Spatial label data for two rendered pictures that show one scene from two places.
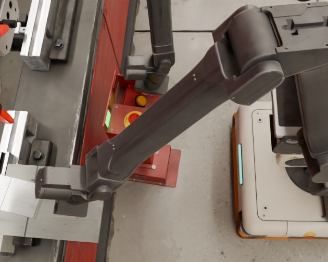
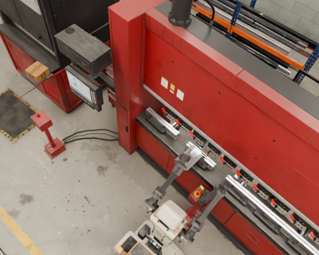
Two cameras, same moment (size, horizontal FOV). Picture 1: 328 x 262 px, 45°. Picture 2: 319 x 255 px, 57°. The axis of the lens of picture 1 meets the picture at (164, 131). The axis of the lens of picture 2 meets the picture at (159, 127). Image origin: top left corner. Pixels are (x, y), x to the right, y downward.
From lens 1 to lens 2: 2.28 m
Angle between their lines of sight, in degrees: 45
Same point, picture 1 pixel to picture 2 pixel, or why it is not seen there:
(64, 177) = (187, 151)
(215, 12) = not seen: outside the picture
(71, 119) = (206, 177)
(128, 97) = not seen: hidden behind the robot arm
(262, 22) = (182, 166)
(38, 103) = (215, 173)
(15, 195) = (195, 153)
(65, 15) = (236, 194)
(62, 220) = not seen: hidden behind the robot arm
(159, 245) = (163, 201)
